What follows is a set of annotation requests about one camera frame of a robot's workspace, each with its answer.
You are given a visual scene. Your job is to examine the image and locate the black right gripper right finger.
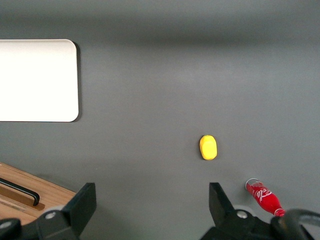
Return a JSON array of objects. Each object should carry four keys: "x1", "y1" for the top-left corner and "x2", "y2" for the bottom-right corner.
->
[{"x1": 208, "y1": 182, "x2": 256, "y2": 240}]

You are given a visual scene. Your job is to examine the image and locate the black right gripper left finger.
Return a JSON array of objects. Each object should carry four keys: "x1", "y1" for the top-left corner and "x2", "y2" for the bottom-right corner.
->
[{"x1": 36, "y1": 182, "x2": 97, "y2": 240}]

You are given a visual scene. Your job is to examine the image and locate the red coke bottle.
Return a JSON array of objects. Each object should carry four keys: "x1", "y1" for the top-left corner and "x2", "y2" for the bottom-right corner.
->
[{"x1": 244, "y1": 177, "x2": 286, "y2": 217}]

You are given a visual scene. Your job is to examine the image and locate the white rectangular tray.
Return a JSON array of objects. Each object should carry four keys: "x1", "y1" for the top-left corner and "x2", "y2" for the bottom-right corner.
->
[{"x1": 0, "y1": 38, "x2": 80, "y2": 123}]

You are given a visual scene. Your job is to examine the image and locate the wooden drawer cabinet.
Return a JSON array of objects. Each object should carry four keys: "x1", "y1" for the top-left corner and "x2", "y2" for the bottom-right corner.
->
[{"x1": 0, "y1": 161, "x2": 77, "y2": 226}]

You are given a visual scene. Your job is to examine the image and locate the yellow lemon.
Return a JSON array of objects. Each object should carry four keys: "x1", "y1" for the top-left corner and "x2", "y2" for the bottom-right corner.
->
[{"x1": 199, "y1": 134, "x2": 218, "y2": 161}]

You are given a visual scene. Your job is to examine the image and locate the wooden drawer front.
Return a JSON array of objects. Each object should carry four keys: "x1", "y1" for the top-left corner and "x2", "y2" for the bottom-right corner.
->
[{"x1": 0, "y1": 172, "x2": 73, "y2": 226}]

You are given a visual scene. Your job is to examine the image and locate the black drawer handle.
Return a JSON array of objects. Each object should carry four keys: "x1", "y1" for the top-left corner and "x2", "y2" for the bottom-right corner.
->
[{"x1": 0, "y1": 177, "x2": 41, "y2": 207}]

